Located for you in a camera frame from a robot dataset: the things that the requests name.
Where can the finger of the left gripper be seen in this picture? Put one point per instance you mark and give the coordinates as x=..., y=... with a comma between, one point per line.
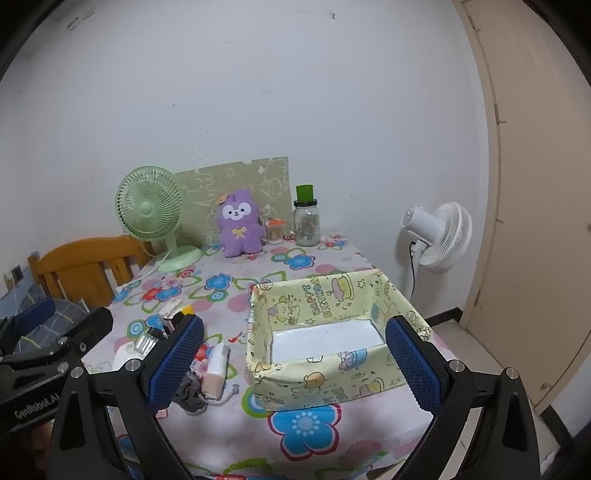
x=92, y=328

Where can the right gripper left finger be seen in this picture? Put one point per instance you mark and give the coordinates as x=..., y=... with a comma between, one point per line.
x=83, y=443

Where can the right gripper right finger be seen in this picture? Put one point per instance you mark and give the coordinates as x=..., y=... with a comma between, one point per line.
x=504, y=444

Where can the yellow tissue pack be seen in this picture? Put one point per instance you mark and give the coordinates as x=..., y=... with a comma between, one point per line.
x=161, y=325

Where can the grey glove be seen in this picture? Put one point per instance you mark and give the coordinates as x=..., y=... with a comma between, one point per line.
x=188, y=395

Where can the white drawstring pouch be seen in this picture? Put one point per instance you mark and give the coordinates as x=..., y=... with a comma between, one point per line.
x=213, y=384

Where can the grey plaid pillow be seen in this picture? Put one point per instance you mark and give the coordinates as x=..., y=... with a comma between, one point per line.
x=40, y=322

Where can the wooden bed headboard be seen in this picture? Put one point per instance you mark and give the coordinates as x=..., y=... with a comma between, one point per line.
x=88, y=269

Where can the beige door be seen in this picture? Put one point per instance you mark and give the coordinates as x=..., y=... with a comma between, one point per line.
x=529, y=304

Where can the floral tablecloth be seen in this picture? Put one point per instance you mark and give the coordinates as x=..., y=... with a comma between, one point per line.
x=240, y=439

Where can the green desk fan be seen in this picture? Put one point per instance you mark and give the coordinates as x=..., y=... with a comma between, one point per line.
x=148, y=203

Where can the purple plush toy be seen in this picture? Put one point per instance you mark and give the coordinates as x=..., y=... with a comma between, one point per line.
x=238, y=219

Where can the small toothpick jar orange lid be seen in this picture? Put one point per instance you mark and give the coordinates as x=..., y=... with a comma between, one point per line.
x=275, y=230

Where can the white standing fan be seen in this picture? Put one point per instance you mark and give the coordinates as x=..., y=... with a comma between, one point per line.
x=439, y=239

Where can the yellow cartoon fabric storage box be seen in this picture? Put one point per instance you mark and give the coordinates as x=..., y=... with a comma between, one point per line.
x=322, y=340

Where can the glass mason jar green lid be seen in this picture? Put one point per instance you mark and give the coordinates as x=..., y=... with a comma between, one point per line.
x=307, y=231

